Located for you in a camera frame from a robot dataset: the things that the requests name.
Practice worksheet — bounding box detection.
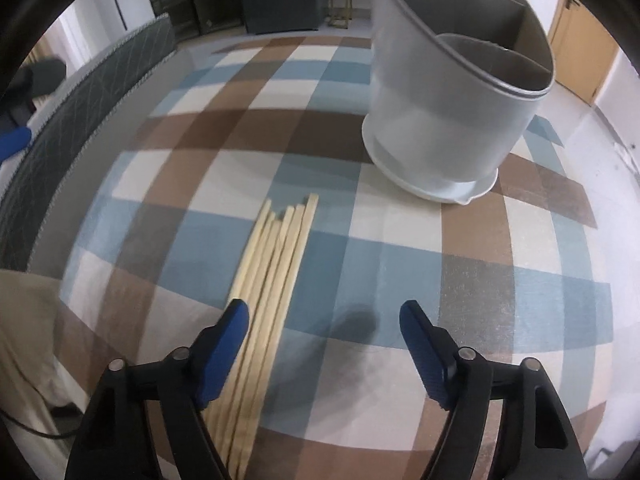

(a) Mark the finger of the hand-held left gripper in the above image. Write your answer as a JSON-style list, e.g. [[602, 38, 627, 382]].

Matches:
[[0, 126, 35, 163], [0, 58, 67, 127]]

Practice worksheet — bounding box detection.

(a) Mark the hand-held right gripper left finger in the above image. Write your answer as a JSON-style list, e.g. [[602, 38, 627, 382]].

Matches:
[[65, 298, 250, 480]]

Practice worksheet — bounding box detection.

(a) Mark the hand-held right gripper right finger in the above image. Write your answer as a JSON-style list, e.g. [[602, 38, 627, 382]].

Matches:
[[399, 300, 588, 480]]

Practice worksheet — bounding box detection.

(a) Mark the bundle of wooden chopsticks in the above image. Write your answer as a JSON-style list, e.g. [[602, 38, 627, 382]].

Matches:
[[202, 193, 320, 480]]

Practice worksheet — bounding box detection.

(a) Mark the white grey utensil holder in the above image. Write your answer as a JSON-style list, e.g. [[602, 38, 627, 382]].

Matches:
[[361, 0, 557, 205]]

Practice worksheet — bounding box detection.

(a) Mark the checked blue brown tablecloth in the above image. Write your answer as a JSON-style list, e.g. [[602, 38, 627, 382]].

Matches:
[[30, 35, 616, 480]]

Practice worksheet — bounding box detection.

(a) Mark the glossy white wardrobe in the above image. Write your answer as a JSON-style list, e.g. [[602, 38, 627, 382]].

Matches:
[[75, 0, 148, 61]]

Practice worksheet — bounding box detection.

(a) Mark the light wooden door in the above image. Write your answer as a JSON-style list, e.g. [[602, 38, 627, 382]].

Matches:
[[547, 0, 621, 103]]

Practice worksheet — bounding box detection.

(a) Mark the black cable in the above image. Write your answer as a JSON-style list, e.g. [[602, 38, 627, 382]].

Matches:
[[0, 407, 78, 440]]

